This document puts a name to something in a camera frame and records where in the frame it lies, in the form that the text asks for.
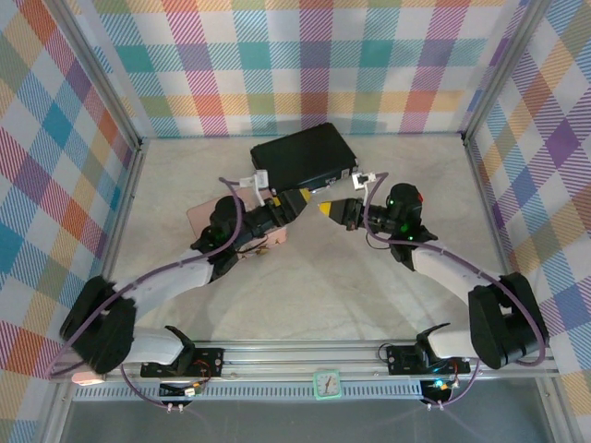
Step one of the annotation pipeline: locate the pink tin box cartoon couple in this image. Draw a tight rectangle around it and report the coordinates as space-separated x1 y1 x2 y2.
186 182 288 248

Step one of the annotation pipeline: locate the black hard case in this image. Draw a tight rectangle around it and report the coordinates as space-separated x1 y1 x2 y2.
249 123 360 195

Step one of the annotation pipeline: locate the mint green square clock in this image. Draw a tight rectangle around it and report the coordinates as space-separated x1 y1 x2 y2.
313 368 343 401

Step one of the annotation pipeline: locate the small black circuit board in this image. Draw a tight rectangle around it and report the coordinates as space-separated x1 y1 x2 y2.
159 381 207 399
420 377 454 403

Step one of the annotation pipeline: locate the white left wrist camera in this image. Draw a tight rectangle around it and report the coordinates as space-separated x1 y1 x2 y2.
239 170 270 207

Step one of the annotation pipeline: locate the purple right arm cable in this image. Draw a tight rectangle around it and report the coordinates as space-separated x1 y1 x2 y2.
362 172 549 410

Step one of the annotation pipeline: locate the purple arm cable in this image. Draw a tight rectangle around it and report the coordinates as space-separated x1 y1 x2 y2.
362 172 549 410
48 177 259 412

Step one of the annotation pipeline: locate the aluminium side rail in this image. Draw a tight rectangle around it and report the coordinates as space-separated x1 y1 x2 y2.
80 140 145 345
461 136 530 341

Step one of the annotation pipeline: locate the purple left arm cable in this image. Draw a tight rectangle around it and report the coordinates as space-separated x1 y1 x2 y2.
48 177 259 412

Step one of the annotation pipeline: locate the aluminium mounting rail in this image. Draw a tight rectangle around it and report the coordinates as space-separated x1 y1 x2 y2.
49 341 555 383

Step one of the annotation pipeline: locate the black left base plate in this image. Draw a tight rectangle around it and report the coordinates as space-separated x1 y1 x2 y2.
140 346 226 378

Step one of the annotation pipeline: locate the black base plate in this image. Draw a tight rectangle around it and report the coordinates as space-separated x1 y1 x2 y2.
385 343 472 376
140 346 226 378

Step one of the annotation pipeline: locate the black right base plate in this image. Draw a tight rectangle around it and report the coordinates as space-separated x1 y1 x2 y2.
385 343 472 376

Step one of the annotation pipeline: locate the aluminium frame post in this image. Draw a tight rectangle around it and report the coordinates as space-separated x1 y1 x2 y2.
460 0 553 142
54 0 145 150

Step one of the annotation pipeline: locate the grey slotted cable duct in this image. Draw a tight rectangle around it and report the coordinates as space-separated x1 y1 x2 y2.
68 381 426 401

